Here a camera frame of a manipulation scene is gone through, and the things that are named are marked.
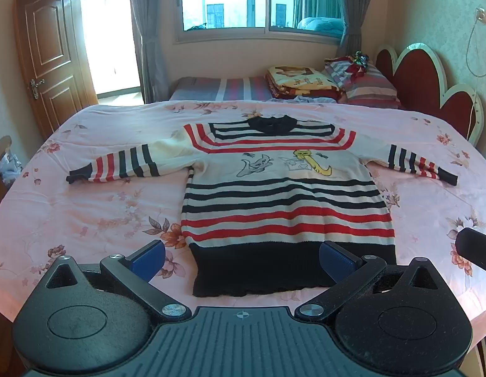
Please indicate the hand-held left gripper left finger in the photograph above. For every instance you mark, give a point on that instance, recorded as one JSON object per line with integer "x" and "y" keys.
{"x": 149, "y": 257}

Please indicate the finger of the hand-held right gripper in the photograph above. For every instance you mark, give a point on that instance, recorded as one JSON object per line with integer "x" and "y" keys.
{"x": 472, "y": 245}

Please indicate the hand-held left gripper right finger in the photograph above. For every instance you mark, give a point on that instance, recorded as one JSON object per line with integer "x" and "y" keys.
{"x": 337, "y": 259}

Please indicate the striped knit sweater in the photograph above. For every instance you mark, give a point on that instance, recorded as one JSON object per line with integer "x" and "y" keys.
{"x": 282, "y": 204}

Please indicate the pink floral blanket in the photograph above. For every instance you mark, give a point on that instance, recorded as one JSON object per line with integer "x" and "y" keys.
{"x": 90, "y": 212}

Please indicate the light blue cloth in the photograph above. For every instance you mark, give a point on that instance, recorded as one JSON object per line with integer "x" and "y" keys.
{"x": 302, "y": 100}

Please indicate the red scalloped headboard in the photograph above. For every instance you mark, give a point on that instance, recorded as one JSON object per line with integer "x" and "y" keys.
{"x": 427, "y": 82}

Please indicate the red striped pillow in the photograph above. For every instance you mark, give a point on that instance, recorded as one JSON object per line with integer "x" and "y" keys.
{"x": 374, "y": 86}

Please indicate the yellow red folded blanket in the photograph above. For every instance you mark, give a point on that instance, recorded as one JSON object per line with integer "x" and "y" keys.
{"x": 300, "y": 80}

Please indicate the striped mattress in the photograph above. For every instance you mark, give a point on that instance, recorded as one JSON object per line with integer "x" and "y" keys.
{"x": 219, "y": 88}

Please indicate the blue white striped cloth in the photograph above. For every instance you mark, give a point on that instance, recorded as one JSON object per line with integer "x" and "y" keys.
{"x": 339, "y": 68}

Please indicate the shiny ribbon bow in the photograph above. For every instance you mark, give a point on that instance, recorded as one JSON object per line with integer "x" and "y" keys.
{"x": 358, "y": 61}

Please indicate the grey curtain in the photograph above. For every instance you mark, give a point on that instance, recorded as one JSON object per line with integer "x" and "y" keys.
{"x": 351, "y": 11}
{"x": 147, "y": 35}

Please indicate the brown wooden door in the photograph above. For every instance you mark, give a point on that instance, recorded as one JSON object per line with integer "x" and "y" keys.
{"x": 50, "y": 55}

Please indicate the teal quilt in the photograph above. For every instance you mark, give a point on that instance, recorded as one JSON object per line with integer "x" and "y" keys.
{"x": 319, "y": 25}

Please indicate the sliding glass window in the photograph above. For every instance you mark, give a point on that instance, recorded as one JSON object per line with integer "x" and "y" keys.
{"x": 243, "y": 0}

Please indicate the white wall charger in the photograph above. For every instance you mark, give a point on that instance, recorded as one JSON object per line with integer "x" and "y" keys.
{"x": 482, "y": 13}

